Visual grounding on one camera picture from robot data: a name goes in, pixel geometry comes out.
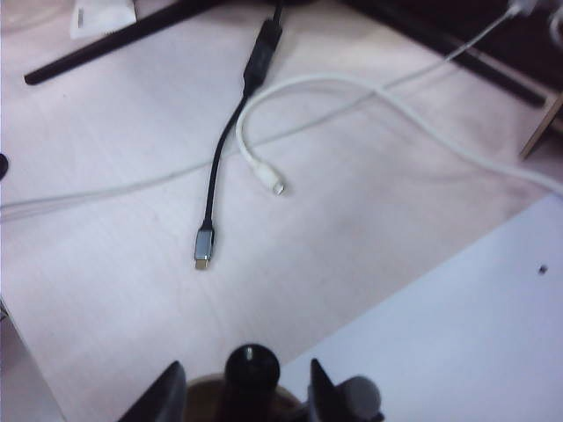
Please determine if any beige paper cup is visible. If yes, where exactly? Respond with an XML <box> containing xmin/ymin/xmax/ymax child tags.
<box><xmin>184</xmin><ymin>372</ymin><xmax>309</xmax><ymax>422</ymax></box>

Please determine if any small white item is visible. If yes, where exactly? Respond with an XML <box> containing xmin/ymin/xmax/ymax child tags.
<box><xmin>71</xmin><ymin>0</ymin><xmax>138</xmax><ymax>40</ymax></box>

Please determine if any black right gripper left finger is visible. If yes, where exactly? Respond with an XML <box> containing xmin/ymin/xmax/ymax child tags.
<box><xmin>117</xmin><ymin>360</ymin><xmax>188</xmax><ymax>422</ymax></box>

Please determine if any black cable grey connector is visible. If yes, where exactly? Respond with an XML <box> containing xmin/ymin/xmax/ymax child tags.
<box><xmin>193</xmin><ymin>0</ymin><xmax>285</xmax><ymax>273</ymax></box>

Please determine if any grey capped marker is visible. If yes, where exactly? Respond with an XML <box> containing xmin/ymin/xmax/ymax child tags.
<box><xmin>337</xmin><ymin>375</ymin><xmax>382</xmax><ymax>414</ymax></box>

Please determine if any thick white cable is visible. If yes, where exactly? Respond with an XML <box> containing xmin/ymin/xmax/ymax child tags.
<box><xmin>235</xmin><ymin>73</ymin><xmax>563</xmax><ymax>198</ymax></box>

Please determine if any large white paper sheet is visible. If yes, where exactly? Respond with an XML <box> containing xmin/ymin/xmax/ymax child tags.
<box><xmin>283</xmin><ymin>193</ymin><xmax>563</xmax><ymax>422</ymax></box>

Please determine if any thick black marker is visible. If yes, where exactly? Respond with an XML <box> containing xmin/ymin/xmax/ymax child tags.
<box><xmin>223</xmin><ymin>345</ymin><xmax>282</xmax><ymax>422</ymax></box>

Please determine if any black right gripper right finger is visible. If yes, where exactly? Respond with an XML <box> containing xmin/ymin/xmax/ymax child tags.
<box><xmin>307</xmin><ymin>358</ymin><xmax>384</xmax><ymax>422</ymax></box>

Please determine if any thin white cable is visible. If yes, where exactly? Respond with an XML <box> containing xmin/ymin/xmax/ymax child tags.
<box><xmin>0</xmin><ymin>0</ymin><xmax>537</xmax><ymax>223</ymax></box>

